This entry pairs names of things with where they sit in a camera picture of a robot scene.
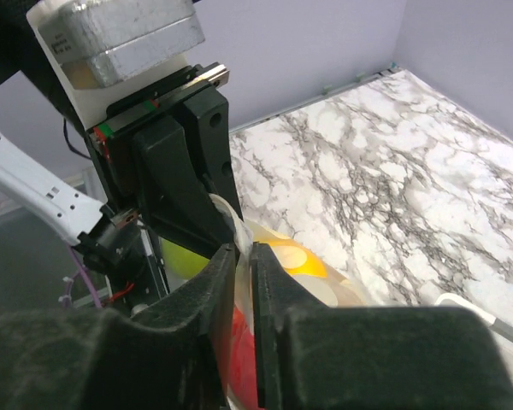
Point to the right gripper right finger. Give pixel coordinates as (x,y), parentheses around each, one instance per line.
(311,356)

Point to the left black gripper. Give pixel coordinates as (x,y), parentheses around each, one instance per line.
(175,172)

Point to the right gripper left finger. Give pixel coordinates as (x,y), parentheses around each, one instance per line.
(172,355)

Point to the red toy apple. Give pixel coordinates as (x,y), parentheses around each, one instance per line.
(242,378)

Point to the clear zip top bag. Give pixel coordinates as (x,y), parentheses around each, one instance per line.
(334,291)

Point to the green toy pear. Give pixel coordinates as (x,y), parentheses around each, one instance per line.
(182,262)

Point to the yellow toy mango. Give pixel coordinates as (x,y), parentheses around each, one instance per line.
(292,256)

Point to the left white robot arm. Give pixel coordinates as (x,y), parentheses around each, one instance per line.
(109,239)

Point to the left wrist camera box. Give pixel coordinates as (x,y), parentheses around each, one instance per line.
(104,51)

